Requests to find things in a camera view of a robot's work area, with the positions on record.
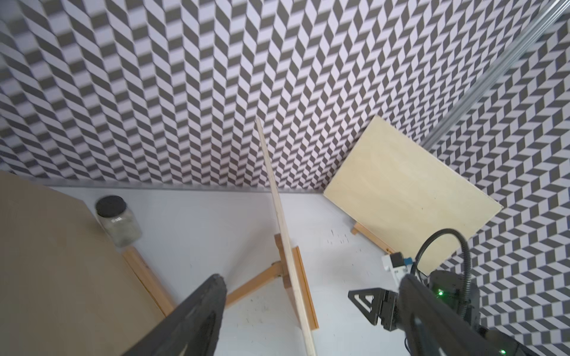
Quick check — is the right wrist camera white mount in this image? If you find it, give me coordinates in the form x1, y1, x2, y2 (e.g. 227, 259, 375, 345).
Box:
381, 252, 414, 287

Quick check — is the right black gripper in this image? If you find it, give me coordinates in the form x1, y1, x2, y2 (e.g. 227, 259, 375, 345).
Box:
347, 288, 399, 332

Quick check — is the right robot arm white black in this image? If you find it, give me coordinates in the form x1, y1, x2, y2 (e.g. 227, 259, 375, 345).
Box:
347, 228, 534, 355

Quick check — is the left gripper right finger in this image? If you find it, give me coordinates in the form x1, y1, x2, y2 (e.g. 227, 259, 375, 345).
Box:
397, 275, 500, 355

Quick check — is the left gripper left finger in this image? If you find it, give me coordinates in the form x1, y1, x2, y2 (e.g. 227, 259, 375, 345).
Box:
125, 274, 227, 355

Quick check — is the small glass jar black lid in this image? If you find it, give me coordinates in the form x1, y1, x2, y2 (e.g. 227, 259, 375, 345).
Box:
95, 195, 143, 249

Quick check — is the wooden easel frame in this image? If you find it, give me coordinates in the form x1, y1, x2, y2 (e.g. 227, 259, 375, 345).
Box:
122, 246, 176, 317
224, 233, 320, 331

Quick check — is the light plywood board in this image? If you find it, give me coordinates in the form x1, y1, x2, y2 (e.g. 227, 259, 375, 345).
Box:
255, 118, 317, 356
324, 117, 503, 258
1, 172, 164, 355

